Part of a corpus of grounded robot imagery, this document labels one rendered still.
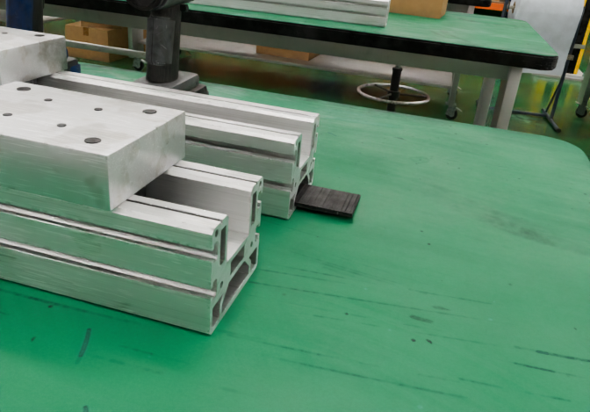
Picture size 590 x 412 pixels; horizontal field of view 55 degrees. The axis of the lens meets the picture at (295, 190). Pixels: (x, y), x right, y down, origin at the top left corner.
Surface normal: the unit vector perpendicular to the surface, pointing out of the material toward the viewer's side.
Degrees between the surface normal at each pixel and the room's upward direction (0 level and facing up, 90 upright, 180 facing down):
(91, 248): 90
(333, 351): 0
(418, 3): 90
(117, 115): 0
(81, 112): 0
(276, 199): 90
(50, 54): 90
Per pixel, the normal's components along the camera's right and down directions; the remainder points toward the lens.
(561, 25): -0.21, 0.54
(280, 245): 0.09, -0.90
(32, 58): 0.96, 0.19
